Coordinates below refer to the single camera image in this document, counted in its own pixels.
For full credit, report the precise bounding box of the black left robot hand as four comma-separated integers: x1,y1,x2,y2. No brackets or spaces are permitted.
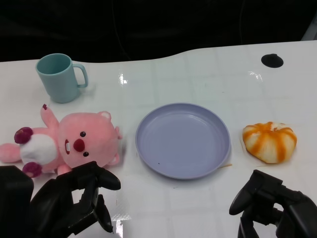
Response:
29,161,122,238

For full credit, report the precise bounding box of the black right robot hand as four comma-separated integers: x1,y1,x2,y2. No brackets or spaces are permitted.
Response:
229,169,317,238

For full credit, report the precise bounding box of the pink plush beaver doll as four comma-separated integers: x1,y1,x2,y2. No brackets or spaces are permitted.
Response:
0,104,124,179

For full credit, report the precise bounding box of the lavender plastic plate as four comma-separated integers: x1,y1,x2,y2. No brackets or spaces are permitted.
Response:
135,102,232,180

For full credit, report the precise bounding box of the orange striped bun toy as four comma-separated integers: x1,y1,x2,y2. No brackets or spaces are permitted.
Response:
242,121,298,164

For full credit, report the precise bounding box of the teal plastic mug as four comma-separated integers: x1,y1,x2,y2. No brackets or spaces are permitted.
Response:
35,53,89,104

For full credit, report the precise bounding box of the black round table grommet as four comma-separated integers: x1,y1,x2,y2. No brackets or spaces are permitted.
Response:
261,53,284,67

